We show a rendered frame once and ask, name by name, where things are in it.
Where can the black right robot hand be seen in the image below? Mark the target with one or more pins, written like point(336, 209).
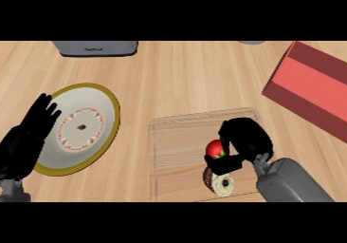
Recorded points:
point(249, 136)

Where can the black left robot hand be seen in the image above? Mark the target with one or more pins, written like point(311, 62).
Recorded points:
point(23, 139)

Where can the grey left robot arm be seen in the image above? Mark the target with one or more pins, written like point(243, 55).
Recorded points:
point(11, 190)

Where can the pale wooden cutting board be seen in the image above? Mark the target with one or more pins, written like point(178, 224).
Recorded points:
point(181, 158)

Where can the red cardboard box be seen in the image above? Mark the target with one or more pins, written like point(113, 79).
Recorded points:
point(317, 88)

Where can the white plate with gold rim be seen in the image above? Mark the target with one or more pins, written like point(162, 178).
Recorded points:
point(79, 129)

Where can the can with pale end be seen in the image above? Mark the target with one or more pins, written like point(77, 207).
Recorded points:
point(224, 184)

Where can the small grey round object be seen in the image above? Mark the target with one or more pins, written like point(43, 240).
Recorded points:
point(252, 42)

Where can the grey appliance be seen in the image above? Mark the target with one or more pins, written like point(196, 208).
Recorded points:
point(95, 48)

